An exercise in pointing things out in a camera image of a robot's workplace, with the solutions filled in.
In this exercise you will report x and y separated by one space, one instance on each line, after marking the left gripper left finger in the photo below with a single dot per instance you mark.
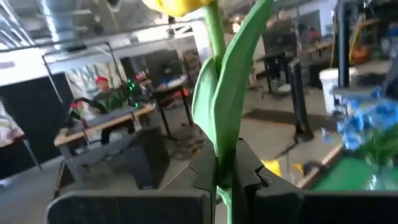
140 208

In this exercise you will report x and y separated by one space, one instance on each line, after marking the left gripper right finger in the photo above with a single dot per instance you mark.
311 208

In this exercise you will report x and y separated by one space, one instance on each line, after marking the blue artificial flower bunch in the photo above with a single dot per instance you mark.
385 112
351 130

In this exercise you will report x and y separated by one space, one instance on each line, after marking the yellow artificial tulip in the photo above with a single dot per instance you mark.
230 109

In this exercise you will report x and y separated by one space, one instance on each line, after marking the wooden background table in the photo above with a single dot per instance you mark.
102 124

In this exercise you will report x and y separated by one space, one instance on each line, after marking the person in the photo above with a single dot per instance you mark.
107 96

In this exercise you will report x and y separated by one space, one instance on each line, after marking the white bucket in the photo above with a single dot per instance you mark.
329 90

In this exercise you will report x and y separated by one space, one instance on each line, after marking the black background table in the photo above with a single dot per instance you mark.
171 91

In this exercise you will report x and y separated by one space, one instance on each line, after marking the black partition panel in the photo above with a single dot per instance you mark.
34 124

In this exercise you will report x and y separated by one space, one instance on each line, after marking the black pedestal stand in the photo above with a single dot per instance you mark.
300 102

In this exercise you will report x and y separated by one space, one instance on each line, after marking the black aluminium table frame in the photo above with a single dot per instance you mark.
343 46

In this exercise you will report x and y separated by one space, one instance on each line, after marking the silver ventilation duct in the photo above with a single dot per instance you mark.
57 18

